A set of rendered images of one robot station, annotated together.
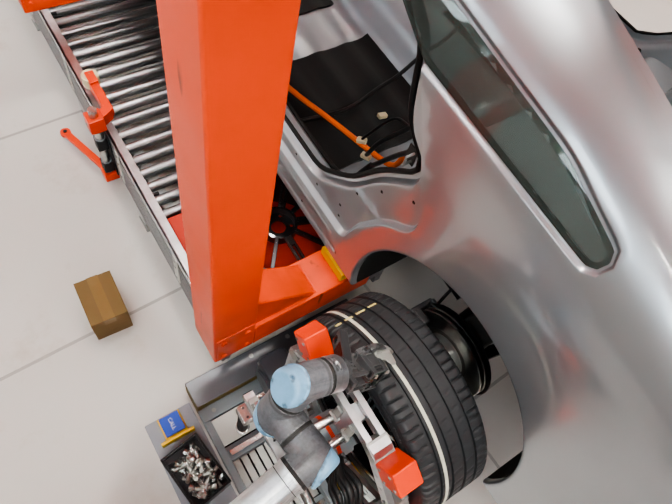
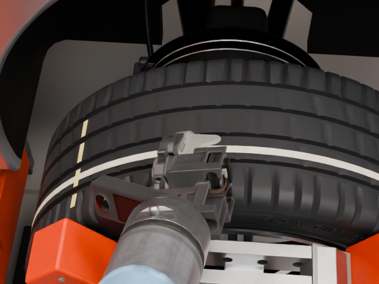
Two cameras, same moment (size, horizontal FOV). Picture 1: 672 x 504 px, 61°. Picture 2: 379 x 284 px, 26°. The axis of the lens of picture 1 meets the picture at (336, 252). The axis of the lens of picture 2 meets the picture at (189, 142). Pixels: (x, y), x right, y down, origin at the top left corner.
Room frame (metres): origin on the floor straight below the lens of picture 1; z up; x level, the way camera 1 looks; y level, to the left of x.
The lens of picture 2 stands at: (0.10, 0.11, 2.05)
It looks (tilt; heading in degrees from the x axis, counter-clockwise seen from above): 56 degrees down; 325
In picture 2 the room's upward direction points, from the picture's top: straight up
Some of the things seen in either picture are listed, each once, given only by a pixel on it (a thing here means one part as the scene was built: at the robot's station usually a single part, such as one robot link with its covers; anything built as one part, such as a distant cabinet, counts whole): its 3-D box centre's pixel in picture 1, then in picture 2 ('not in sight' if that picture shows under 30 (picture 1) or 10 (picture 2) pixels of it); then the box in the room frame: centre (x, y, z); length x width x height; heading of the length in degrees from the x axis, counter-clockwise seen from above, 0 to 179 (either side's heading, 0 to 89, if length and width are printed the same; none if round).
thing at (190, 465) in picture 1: (196, 472); not in sight; (0.20, 0.18, 0.51); 0.20 x 0.14 x 0.13; 59
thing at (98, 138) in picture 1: (102, 145); not in sight; (1.40, 1.20, 0.30); 0.09 x 0.05 x 0.50; 50
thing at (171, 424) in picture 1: (172, 424); not in sight; (0.32, 0.33, 0.47); 0.07 x 0.07 x 0.02; 50
